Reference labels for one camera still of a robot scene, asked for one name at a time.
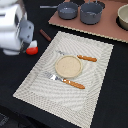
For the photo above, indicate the red grilled sausage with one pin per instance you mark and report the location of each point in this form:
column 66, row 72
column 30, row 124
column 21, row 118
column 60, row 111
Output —
column 45, row 35

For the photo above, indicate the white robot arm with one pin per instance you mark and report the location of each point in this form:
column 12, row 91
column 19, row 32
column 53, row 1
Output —
column 7, row 3

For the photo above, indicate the grey cooking pot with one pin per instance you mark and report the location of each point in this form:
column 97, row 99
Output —
column 90, row 13

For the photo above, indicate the grey frying pan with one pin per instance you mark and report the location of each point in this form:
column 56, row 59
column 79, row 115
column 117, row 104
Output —
column 66, row 10

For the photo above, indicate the wooden handled fork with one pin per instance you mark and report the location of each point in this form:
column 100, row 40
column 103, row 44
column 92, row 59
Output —
column 69, row 82

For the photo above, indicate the beige round plate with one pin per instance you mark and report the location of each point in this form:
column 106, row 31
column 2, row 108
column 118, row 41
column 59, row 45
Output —
column 68, row 66

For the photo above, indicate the beige bowl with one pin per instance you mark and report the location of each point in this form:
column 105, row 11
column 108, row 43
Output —
column 123, row 16

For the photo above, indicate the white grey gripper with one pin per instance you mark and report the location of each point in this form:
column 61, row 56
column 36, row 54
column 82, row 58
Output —
column 16, row 31

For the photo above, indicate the white woven placemat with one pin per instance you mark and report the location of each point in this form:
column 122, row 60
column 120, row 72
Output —
column 67, row 79

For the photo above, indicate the red tomato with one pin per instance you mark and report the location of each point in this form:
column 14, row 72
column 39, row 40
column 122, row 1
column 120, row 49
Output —
column 32, row 50

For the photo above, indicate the wooden handled knife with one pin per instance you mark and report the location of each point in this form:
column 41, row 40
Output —
column 79, row 56

